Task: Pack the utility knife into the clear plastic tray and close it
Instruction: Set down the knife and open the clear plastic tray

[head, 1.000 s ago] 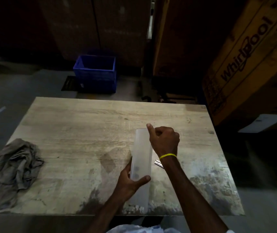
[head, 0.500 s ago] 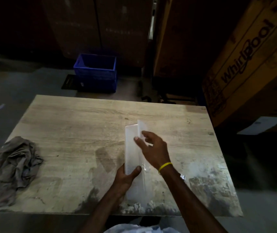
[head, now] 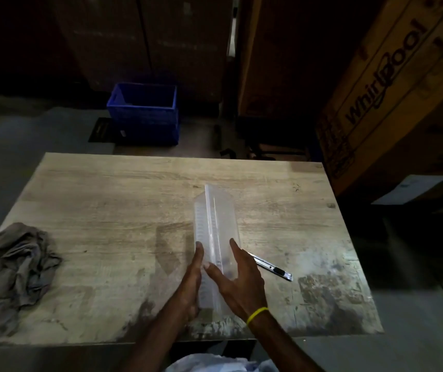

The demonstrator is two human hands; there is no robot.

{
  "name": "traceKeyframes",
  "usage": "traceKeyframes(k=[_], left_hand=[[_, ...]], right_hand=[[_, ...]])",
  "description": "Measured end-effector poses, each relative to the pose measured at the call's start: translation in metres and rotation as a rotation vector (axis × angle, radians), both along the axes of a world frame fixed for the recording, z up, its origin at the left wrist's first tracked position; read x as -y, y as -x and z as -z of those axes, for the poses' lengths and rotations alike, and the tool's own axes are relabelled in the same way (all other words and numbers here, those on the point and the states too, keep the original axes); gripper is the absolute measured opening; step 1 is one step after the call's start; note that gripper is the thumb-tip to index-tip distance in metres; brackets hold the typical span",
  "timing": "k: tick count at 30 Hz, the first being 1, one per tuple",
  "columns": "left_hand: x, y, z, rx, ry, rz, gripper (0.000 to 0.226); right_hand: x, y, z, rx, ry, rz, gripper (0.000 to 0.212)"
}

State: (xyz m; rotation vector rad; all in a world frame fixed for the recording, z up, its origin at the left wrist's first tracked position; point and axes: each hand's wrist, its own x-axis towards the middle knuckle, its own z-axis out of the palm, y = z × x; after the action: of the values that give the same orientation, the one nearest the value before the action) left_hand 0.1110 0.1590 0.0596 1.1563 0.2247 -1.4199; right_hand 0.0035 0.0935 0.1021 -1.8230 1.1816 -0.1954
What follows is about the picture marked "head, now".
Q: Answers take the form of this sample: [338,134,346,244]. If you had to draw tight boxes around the person's right hand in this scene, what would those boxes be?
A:
[203,238,269,323]

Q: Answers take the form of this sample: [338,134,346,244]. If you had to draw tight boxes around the person's left hand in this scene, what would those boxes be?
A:
[176,241,205,323]

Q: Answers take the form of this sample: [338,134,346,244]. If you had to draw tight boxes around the clear plastic tray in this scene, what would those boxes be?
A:
[193,184,242,318]

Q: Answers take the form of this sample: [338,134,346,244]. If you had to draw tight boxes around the person's left forearm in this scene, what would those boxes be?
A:
[123,300,199,372]

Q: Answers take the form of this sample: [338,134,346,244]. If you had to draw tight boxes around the person's right forearm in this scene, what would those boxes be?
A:
[248,309,325,372]

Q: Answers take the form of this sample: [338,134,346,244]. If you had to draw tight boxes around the silver utility knife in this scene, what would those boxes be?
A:
[248,252,293,282]

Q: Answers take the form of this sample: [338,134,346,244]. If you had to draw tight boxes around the yellow wrist band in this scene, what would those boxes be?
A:
[246,307,269,327]

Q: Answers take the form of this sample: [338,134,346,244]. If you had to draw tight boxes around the wooden table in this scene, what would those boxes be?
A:
[0,152,384,348]

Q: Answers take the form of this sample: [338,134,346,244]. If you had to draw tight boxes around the white plastic bag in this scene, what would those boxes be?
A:
[165,353,280,372]

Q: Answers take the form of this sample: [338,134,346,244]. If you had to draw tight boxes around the blue plastic crate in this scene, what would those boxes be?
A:
[106,83,180,147]

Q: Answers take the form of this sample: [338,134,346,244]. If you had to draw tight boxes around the grey crumpled cloth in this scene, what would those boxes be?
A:
[0,222,63,341]

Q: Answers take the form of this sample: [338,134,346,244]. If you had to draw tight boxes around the tall brown cardboard box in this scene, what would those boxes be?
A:
[237,0,385,120]

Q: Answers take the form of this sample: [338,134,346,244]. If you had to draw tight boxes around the wide brown cardboard box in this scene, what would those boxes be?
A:
[51,0,234,103]

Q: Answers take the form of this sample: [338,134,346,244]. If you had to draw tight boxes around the large printed cardboard box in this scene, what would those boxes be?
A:
[316,0,443,198]

